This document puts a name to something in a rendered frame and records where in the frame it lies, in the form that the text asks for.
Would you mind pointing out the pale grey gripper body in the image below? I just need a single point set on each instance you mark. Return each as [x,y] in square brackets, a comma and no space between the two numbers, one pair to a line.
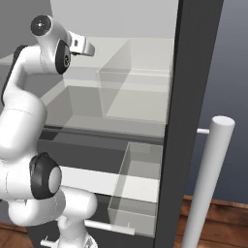
[87,47]

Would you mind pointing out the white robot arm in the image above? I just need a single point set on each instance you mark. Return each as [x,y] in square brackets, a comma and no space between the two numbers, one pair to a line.
[22,129]

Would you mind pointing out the large clear fridge bin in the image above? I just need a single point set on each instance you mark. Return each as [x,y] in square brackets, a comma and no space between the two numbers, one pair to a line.
[139,97]

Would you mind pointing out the black fridge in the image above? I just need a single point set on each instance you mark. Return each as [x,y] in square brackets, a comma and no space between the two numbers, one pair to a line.
[97,151]

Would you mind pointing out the black fridge door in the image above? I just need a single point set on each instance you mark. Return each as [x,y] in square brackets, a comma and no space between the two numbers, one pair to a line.
[189,97]

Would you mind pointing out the white fridge shelf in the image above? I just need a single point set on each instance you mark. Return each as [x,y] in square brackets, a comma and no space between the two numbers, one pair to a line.
[93,182]

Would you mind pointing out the small clear fridge bin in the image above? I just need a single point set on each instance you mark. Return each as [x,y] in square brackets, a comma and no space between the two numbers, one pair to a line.
[139,213]

